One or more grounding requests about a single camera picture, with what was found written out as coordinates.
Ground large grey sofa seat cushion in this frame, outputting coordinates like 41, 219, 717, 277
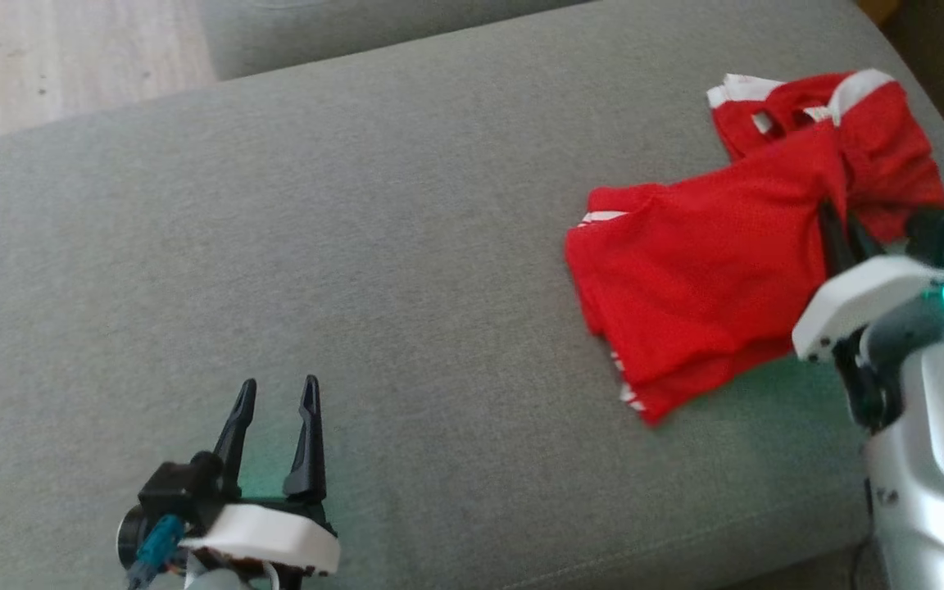
0, 0, 944, 590

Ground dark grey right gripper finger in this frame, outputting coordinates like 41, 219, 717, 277
817, 201, 851, 277
848, 215, 887, 262

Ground red white basketball jersey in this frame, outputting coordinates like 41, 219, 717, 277
564, 119, 860, 427

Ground red shorts with white band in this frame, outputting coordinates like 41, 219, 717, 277
706, 68, 944, 243

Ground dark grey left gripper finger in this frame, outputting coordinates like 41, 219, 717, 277
211, 379, 259, 498
283, 375, 328, 503

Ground left camera cable blue plug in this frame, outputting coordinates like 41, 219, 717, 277
128, 514, 187, 590

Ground grey sofa chaise cushion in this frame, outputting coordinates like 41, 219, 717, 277
200, 0, 596, 81

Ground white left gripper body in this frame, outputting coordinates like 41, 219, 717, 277
178, 500, 343, 579

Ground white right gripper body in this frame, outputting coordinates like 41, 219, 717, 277
791, 255, 944, 364

